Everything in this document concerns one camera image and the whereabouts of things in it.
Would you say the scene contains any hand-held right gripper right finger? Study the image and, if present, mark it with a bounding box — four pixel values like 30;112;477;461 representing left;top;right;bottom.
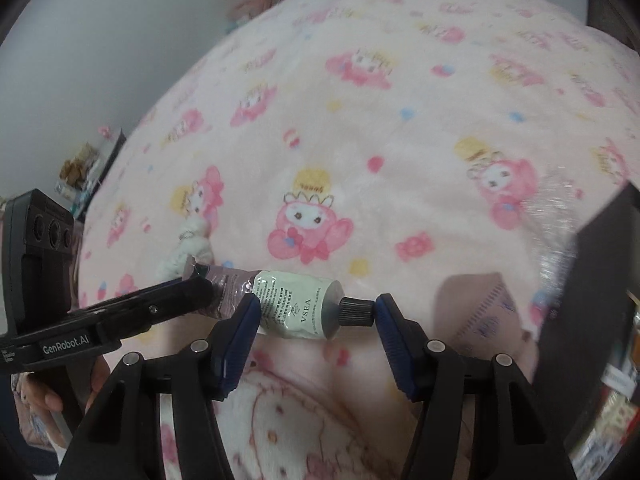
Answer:
374;293;577;480

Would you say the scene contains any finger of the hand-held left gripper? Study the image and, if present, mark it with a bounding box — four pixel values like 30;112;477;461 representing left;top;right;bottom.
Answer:
97;300;221;343
70;276;217;317

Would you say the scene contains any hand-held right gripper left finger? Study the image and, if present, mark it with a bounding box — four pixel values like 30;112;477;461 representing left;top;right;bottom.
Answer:
56;293;262;480

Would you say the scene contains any green mauve cream tube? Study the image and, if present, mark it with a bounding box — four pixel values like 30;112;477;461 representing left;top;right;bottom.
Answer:
181;259;375;342

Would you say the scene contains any black cardboard box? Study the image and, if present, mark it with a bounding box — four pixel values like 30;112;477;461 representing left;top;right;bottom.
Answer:
534;179;640;480

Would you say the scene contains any person's left hand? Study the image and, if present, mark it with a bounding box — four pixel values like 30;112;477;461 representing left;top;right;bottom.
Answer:
22;354;112;417

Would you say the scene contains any white fluffy scrunchie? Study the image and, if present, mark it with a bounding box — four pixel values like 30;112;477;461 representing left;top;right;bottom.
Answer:
156;214;215;282

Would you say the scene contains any toy display box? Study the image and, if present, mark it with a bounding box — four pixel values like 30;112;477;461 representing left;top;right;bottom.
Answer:
54;127;127;217

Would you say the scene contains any clear plastic bag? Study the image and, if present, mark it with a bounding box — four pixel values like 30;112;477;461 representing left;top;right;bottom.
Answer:
521;169;603;293

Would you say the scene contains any pink printed blanket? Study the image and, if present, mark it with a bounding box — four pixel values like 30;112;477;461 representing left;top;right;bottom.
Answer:
75;0;640;480

